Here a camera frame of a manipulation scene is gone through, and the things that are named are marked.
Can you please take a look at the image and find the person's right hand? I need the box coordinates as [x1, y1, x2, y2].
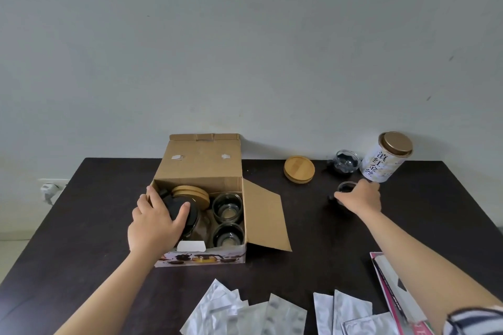
[334, 180, 382, 218]

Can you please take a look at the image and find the person's left hand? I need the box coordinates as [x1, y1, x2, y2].
[127, 185, 191, 264]

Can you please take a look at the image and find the glass cup with black handle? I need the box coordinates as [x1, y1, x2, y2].
[326, 149, 362, 178]
[212, 192, 244, 224]
[212, 222, 245, 248]
[328, 181, 359, 210]

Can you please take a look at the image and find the white tea tin gold lid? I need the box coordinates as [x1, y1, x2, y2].
[360, 131, 414, 183]

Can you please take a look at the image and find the glass teapot with black lid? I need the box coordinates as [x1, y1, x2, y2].
[159, 188, 201, 241]

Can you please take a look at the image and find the red cardboard tea set box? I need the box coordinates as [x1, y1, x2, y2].
[147, 133, 293, 268]

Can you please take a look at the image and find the person's left forearm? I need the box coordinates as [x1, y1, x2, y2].
[54, 250, 158, 335]

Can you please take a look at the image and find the person's right forearm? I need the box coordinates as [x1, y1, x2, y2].
[361, 208, 503, 335]

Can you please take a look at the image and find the white black small box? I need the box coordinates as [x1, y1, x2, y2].
[373, 256, 428, 323]

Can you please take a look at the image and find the pile of silver foil packets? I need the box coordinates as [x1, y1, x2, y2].
[180, 278, 401, 335]

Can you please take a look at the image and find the pink green paper package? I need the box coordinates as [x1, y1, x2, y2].
[370, 251, 437, 335]

